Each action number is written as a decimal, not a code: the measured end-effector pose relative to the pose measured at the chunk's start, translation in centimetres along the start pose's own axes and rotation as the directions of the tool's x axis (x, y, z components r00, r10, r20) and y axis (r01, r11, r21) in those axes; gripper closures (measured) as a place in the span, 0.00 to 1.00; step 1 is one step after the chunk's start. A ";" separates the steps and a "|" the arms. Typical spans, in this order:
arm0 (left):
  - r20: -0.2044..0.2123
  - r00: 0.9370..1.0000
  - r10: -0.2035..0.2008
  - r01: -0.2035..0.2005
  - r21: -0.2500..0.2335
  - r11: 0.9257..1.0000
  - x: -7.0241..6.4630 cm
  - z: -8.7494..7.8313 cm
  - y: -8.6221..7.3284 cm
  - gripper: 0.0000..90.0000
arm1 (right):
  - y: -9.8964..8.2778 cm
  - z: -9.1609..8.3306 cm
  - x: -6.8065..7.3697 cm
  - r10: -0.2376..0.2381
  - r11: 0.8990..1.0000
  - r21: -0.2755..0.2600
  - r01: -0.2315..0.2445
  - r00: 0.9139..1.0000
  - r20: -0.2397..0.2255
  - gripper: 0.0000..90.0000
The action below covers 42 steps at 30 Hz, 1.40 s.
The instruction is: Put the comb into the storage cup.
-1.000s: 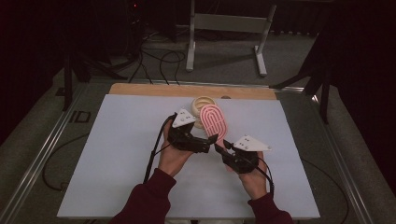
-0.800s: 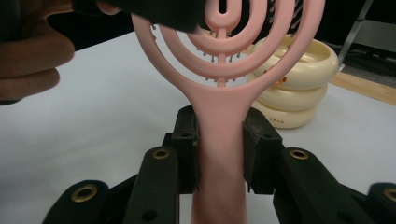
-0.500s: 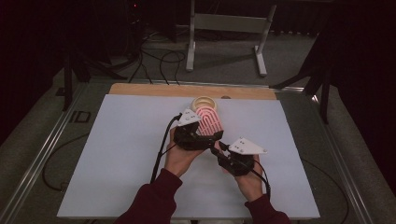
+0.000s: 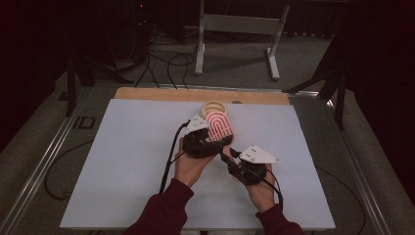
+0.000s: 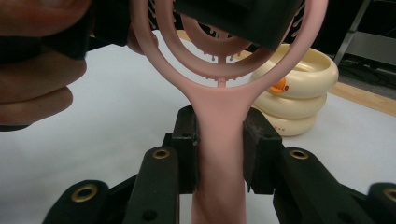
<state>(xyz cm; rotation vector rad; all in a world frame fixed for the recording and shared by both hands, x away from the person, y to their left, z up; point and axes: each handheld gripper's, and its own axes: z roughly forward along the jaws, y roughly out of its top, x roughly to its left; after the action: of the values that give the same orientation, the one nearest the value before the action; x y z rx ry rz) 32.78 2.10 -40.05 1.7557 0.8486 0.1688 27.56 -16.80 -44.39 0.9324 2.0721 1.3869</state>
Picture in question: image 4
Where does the pink hair brush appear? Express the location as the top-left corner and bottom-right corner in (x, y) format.
(206, 111), (235, 143)

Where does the aluminium rail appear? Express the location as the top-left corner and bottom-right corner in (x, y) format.
(324, 97), (392, 235)
(0, 87), (93, 235)

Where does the grey metal stand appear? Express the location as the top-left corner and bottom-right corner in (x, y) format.
(194, 0), (291, 81)

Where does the left hand-held gripper cable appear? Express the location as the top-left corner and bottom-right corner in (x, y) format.
(158, 119), (192, 195)

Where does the person's right hand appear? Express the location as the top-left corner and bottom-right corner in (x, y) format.
(244, 164), (279, 213)

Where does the right hand-held gripper cable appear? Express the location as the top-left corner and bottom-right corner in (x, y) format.
(260, 167), (285, 211)

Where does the cream ribbed cup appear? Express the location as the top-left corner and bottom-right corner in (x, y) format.
(200, 100), (229, 120)

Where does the black looped floor cable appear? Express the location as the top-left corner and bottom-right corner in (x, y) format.
(148, 52), (196, 90)

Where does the person's left hand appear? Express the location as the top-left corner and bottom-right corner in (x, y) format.
(173, 138), (216, 189)

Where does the hand-held gripper cable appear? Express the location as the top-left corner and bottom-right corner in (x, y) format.
(260, 167), (285, 211)
(158, 119), (192, 195)

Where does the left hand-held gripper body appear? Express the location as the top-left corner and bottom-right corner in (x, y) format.
(181, 114), (223, 161)

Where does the white table mat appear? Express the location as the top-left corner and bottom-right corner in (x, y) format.
(59, 98), (337, 230)

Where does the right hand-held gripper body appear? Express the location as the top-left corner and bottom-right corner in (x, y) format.
(227, 145), (281, 187)

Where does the black cable beside table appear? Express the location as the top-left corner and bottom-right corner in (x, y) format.
(314, 165), (367, 235)
(44, 139), (95, 201)

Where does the black tripod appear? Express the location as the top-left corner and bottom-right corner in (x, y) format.
(281, 32), (349, 131)
(58, 48), (135, 118)

